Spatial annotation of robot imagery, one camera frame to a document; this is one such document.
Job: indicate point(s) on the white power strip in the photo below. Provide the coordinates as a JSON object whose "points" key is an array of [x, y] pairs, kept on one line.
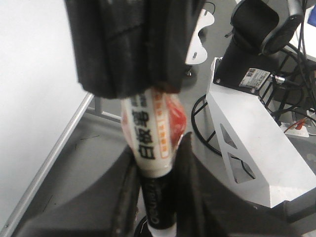
{"points": [[296, 128]]}

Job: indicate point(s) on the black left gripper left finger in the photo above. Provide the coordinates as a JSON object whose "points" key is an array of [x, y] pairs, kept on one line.
{"points": [[107, 208]]}

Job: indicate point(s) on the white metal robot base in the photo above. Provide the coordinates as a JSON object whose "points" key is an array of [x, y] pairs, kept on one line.
{"points": [[245, 130]]}

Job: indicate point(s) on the white black whiteboard marker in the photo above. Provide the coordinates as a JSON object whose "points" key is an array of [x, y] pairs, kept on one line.
{"points": [[153, 123]]}

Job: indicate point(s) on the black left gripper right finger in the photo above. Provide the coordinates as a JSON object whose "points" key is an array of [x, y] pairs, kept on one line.
{"points": [[207, 208]]}

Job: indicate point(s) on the black round stool frame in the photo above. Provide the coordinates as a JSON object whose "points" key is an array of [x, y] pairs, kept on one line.
{"points": [[204, 132]]}

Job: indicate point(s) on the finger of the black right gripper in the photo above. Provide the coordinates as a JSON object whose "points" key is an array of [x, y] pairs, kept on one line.
{"points": [[171, 24], [109, 39]]}

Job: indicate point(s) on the white curved bracket plate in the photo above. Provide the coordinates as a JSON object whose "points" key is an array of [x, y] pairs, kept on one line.
{"points": [[197, 54]]}

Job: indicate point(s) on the white whiteboard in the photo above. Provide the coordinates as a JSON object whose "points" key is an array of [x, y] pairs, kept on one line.
{"points": [[41, 100]]}

